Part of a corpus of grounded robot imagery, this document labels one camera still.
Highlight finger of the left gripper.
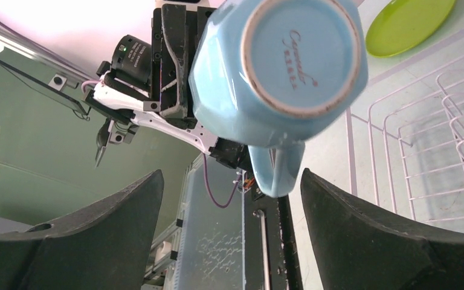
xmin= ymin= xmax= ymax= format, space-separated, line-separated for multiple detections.
xmin=161 ymin=3 xmax=192 ymax=118

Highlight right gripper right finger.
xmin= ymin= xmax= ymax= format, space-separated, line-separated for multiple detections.
xmin=300 ymin=169 xmax=464 ymax=289

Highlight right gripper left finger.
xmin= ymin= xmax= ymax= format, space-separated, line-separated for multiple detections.
xmin=0 ymin=170 xmax=164 ymax=289

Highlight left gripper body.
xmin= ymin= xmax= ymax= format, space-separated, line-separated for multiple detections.
xmin=150 ymin=3 xmax=215 ymax=120

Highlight light blue cup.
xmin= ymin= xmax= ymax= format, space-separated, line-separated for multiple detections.
xmin=188 ymin=1 xmax=369 ymax=198

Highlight green plate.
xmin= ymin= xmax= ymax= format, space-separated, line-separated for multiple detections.
xmin=365 ymin=0 xmax=456 ymax=58

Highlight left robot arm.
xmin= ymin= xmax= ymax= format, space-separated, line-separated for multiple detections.
xmin=82 ymin=1 xmax=252 ymax=172

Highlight aluminium frame rail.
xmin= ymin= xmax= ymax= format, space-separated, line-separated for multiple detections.
xmin=141 ymin=159 xmax=202 ymax=289

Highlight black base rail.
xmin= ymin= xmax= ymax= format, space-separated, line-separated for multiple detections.
xmin=243 ymin=184 xmax=303 ymax=289

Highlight white wire dish rack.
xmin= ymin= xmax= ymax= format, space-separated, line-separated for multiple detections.
xmin=346 ymin=28 xmax=464 ymax=233

